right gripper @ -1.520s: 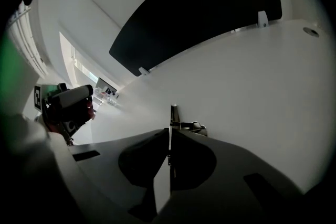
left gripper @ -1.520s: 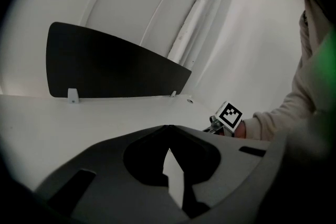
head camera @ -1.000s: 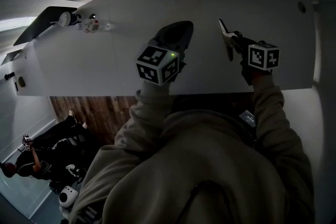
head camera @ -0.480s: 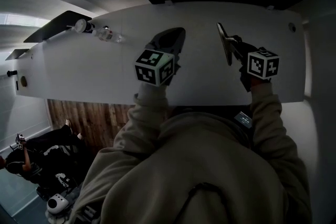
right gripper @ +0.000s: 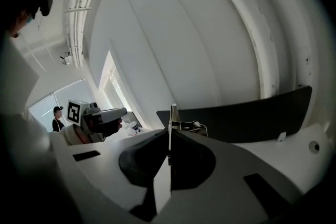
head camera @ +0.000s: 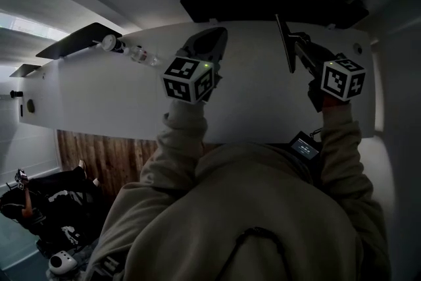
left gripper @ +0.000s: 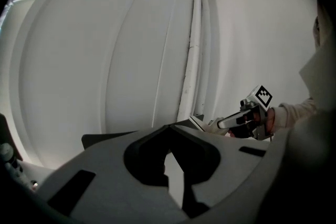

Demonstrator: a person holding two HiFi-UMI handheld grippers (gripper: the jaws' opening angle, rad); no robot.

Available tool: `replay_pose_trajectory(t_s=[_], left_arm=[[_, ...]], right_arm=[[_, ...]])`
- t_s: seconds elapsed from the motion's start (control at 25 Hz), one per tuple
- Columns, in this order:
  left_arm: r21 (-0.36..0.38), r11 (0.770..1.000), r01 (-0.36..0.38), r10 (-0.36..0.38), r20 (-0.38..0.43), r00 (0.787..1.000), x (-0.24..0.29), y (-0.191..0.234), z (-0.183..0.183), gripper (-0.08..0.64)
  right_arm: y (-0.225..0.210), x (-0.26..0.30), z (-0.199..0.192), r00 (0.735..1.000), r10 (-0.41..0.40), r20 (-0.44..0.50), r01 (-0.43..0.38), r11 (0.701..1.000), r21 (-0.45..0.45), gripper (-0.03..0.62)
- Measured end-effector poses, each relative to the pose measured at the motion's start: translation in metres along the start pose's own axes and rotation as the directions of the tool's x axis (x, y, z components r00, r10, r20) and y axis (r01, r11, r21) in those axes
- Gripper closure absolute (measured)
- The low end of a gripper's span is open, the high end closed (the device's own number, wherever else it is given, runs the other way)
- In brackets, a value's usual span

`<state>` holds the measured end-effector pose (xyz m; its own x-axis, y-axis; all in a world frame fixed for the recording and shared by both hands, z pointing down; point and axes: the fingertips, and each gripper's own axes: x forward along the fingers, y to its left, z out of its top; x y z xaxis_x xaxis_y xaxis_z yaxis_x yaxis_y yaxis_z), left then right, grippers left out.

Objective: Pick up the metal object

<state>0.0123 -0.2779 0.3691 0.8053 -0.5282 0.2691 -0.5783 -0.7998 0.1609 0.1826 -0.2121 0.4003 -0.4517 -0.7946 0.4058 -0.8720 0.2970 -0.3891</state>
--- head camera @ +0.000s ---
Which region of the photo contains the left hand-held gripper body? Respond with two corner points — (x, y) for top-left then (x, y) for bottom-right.
(161, 44), (228, 106)

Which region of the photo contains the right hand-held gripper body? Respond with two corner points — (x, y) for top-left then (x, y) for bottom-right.
(294, 42), (366, 113)

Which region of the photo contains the dark metal object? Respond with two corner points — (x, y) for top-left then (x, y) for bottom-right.
(274, 13), (297, 74)

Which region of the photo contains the person's right forearm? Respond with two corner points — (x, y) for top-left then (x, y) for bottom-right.
(318, 94), (376, 198)

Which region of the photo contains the person's left forearm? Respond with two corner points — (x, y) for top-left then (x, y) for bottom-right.
(140, 98), (209, 198)

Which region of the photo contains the wide black desk panel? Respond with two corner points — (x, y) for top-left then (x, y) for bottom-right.
(180, 0), (370, 32)

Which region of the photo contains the clear plastic bottle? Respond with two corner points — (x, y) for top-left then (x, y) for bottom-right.
(128, 45), (162, 67)

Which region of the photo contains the small black screen device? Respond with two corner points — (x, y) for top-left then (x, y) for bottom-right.
(287, 130), (322, 161)

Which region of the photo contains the white lidded cup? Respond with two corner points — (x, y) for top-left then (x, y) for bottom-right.
(95, 34), (126, 54)

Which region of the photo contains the person's beige hoodie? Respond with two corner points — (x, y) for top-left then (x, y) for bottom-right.
(84, 141), (392, 281)

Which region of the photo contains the black cord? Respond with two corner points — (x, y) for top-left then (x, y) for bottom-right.
(215, 226), (293, 281)

